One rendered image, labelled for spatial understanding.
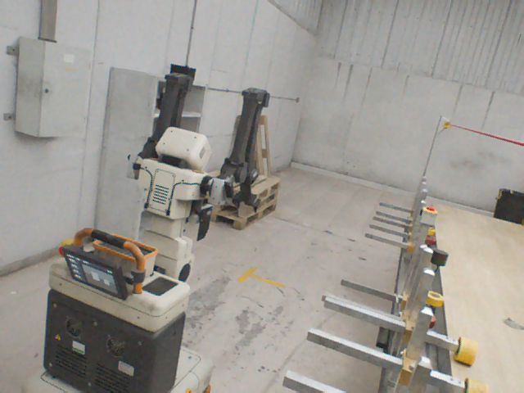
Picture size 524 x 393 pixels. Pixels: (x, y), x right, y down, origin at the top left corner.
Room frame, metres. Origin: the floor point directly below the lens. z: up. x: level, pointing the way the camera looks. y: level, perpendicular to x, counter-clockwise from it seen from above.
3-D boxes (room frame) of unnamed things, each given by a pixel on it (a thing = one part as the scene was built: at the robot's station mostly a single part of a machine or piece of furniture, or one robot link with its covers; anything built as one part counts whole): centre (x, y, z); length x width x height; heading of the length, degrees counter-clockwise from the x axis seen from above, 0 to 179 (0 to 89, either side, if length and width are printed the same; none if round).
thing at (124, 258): (1.63, 0.53, 0.87); 0.23 x 0.15 x 0.11; 72
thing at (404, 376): (1.15, -0.51, 0.95); 0.14 x 0.06 x 0.05; 164
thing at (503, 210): (7.79, -4.30, 0.36); 0.59 x 0.58 x 0.73; 164
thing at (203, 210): (2.01, 0.41, 0.99); 0.28 x 0.16 x 0.22; 72
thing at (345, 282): (1.88, -0.62, 0.84); 0.43 x 0.03 x 0.04; 74
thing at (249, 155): (2.11, 0.15, 1.41); 0.11 x 0.06 x 0.43; 72
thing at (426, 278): (1.41, -0.58, 0.93); 0.04 x 0.04 x 0.48; 74
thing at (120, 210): (4.01, 1.16, 0.78); 0.90 x 0.45 x 1.55; 164
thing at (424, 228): (2.14, -0.80, 0.93); 0.05 x 0.05 x 0.45; 74
